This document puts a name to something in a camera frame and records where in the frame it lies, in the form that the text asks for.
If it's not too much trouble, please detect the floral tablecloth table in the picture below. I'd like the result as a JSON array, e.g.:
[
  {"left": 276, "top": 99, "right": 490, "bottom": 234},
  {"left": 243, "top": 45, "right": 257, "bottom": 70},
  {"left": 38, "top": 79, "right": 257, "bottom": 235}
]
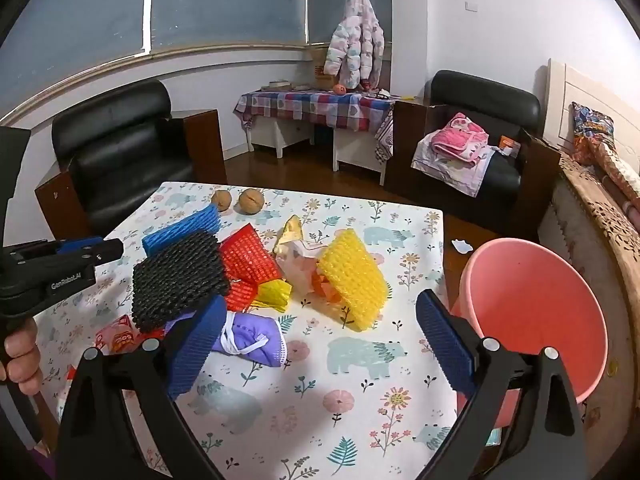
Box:
[{"left": 35, "top": 181, "right": 496, "bottom": 480}]

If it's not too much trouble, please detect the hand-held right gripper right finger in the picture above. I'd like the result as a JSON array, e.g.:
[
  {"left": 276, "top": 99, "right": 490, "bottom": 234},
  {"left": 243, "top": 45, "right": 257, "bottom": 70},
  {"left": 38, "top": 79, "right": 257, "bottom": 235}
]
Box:
[{"left": 416, "top": 289, "right": 587, "bottom": 480}]

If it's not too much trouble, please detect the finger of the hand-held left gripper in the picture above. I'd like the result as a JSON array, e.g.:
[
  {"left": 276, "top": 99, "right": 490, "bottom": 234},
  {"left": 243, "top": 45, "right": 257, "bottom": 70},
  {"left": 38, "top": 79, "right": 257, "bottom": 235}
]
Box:
[
  {"left": 6, "top": 236, "right": 103, "bottom": 260},
  {"left": 60, "top": 239, "right": 124, "bottom": 267}
]

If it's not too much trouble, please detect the yellow foam net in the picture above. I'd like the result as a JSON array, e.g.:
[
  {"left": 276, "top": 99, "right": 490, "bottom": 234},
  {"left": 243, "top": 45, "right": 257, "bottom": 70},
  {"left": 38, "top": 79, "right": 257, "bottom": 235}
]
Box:
[{"left": 316, "top": 228, "right": 388, "bottom": 332}]

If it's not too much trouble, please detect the red snack packet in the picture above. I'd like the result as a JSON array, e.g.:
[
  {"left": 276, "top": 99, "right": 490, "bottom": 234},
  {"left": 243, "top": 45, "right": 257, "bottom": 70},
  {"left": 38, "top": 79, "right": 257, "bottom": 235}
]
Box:
[{"left": 95, "top": 314, "right": 166, "bottom": 356}]

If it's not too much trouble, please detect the orange plastic scrap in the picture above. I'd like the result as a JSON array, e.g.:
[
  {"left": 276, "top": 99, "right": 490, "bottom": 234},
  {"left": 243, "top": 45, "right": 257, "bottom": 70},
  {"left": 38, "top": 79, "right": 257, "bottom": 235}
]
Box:
[{"left": 312, "top": 270, "right": 346, "bottom": 306}]

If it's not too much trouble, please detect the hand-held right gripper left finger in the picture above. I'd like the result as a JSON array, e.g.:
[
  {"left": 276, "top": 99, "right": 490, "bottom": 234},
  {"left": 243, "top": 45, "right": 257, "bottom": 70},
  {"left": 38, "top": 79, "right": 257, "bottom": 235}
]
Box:
[{"left": 55, "top": 294, "right": 229, "bottom": 480}]

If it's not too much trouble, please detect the cream bed headboard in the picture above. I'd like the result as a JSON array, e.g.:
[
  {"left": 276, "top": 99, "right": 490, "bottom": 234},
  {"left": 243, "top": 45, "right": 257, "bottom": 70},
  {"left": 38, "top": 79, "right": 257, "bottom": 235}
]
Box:
[{"left": 542, "top": 57, "right": 640, "bottom": 176}]

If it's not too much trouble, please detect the small red foam net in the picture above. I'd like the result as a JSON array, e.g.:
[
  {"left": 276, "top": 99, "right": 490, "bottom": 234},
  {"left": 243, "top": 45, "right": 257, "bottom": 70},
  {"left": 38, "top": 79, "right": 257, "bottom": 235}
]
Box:
[{"left": 222, "top": 280, "right": 262, "bottom": 312}]

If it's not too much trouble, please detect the blue foam net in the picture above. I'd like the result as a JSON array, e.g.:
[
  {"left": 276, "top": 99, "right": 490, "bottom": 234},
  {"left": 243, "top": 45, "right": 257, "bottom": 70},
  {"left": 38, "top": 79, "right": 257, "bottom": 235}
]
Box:
[{"left": 142, "top": 203, "right": 221, "bottom": 261}]

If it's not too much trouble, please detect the bed with patterned bedding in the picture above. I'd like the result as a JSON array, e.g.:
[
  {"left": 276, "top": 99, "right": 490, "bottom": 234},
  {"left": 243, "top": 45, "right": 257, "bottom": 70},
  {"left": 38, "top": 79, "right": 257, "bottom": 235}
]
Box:
[{"left": 537, "top": 180, "right": 631, "bottom": 461}]

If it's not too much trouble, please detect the white printed sheet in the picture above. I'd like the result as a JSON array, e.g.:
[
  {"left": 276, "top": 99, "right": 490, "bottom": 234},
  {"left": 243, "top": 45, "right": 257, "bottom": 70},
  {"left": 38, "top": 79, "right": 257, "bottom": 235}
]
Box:
[{"left": 411, "top": 135, "right": 501, "bottom": 197}]

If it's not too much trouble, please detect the colourful printed pillow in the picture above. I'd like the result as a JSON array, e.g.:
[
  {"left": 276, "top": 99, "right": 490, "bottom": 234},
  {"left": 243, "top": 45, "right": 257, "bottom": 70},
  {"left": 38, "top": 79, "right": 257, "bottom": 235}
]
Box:
[{"left": 570, "top": 101, "right": 616, "bottom": 166}]

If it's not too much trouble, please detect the black armchair with wooden arms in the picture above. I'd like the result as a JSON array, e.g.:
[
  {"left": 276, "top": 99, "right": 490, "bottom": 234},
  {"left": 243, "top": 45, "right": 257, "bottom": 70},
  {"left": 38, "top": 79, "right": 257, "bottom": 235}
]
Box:
[
  {"left": 35, "top": 79, "right": 228, "bottom": 241},
  {"left": 384, "top": 70, "right": 563, "bottom": 226}
]

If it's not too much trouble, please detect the person's left hand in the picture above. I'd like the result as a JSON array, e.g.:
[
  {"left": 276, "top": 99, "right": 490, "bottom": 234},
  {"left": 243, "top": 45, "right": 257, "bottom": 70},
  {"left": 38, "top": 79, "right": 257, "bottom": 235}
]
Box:
[{"left": 0, "top": 317, "right": 42, "bottom": 396}]

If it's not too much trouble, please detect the yellow plastic bag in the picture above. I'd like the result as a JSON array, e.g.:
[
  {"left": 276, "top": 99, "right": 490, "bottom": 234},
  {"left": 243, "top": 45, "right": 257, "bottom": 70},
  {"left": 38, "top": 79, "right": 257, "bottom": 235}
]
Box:
[{"left": 250, "top": 280, "right": 293, "bottom": 313}]

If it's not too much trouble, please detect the large red foam net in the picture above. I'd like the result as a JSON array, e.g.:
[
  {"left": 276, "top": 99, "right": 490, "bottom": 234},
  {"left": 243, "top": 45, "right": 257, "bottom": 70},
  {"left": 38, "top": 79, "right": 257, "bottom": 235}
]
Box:
[{"left": 219, "top": 225, "right": 283, "bottom": 286}]

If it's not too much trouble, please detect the large window with white frame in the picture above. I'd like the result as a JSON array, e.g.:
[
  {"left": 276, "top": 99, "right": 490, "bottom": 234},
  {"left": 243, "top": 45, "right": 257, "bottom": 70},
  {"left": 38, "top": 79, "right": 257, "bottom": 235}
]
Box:
[{"left": 0, "top": 0, "right": 393, "bottom": 121}]

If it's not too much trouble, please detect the bed with brown blanket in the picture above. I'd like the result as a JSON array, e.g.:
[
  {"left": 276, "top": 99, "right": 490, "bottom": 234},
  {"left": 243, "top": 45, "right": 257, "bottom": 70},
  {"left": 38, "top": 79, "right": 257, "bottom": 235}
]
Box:
[{"left": 550, "top": 152, "right": 640, "bottom": 411}]

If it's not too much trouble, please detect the orange dotted quilt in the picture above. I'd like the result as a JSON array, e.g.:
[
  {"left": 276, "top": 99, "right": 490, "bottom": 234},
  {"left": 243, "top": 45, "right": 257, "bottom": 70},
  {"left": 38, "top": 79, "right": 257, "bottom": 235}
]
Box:
[{"left": 590, "top": 135, "right": 640, "bottom": 198}]

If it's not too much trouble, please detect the pink folded blanket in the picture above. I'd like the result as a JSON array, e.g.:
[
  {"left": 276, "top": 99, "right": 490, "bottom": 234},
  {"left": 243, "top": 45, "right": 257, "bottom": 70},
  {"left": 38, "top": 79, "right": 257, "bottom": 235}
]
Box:
[{"left": 431, "top": 112, "right": 490, "bottom": 163}]

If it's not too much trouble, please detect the yellowish fruit peel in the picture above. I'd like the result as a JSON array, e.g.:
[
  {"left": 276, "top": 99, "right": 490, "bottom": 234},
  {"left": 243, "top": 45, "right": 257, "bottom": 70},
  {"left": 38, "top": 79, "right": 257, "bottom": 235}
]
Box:
[{"left": 272, "top": 215, "right": 306, "bottom": 256}]

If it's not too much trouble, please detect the pink puffer jacket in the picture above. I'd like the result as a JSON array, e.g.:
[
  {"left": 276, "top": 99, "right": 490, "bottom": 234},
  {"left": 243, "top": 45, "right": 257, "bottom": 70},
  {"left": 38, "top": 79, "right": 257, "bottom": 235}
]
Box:
[{"left": 324, "top": 0, "right": 386, "bottom": 91}]

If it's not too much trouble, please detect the black foam net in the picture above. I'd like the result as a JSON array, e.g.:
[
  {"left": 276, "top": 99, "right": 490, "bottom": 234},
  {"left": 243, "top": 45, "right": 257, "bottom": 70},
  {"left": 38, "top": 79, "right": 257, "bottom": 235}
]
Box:
[{"left": 131, "top": 230, "right": 232, "bottom": 333}]

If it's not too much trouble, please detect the pink plastic bucket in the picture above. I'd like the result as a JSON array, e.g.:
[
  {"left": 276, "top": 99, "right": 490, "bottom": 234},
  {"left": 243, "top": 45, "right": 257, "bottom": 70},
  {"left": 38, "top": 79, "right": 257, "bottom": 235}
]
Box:
[{"left": 448, "top": 238, "right": 610, "bottom": 441}]

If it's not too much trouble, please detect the red patterned hanging cloth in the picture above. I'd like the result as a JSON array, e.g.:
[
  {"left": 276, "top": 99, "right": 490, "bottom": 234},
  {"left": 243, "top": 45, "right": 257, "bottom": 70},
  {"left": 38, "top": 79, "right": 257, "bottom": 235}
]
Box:
[{"left": 375, "top": 105, "right": 396, "bottom": 163}]

